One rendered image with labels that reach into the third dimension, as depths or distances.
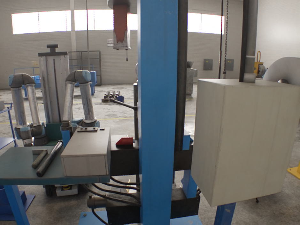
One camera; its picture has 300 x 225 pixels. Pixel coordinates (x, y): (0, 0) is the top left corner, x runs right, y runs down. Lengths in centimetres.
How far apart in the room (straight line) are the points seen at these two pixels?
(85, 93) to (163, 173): 131
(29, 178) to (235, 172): 99
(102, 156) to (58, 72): 164
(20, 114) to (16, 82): 35
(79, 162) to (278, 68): 99
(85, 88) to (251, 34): 172
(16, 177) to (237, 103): 111
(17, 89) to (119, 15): 131
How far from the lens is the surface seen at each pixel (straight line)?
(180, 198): 160
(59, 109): 252
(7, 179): 123
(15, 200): 156
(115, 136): 169
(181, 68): 111
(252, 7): 69
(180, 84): 111
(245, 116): 58
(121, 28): 146
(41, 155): 131
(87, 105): 214
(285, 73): 80
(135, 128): 150
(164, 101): 95
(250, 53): 67
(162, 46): 93
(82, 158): 101
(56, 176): 111
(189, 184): 152
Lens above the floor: 163
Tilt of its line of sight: 15 degrees down
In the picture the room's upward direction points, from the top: straight up
